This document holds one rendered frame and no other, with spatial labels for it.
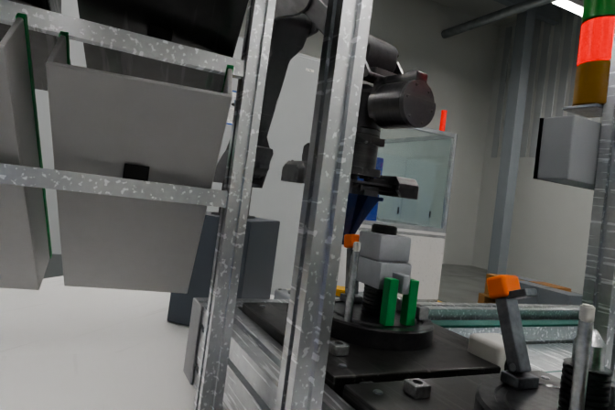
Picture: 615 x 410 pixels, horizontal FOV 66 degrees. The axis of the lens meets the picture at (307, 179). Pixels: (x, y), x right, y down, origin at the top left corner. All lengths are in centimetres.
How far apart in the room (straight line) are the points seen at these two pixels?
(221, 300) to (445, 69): 1069
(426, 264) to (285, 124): 237
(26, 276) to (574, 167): 57
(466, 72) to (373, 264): 1096
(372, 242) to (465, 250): 1091
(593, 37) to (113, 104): 51
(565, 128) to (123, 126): 45
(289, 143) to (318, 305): 353
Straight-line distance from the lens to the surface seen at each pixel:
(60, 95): 39
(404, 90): 57
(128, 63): 49
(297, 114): 385
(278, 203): 377
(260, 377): 45
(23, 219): 47
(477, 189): 1155
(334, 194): 28
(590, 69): 63
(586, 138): 60
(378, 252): 54
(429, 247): 531
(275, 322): 56
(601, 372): 40
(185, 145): 41
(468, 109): 1138
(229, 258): 44
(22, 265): 53
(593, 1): 66
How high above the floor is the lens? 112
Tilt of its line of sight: 2 degrees up
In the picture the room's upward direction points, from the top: 7 degrees clockwise
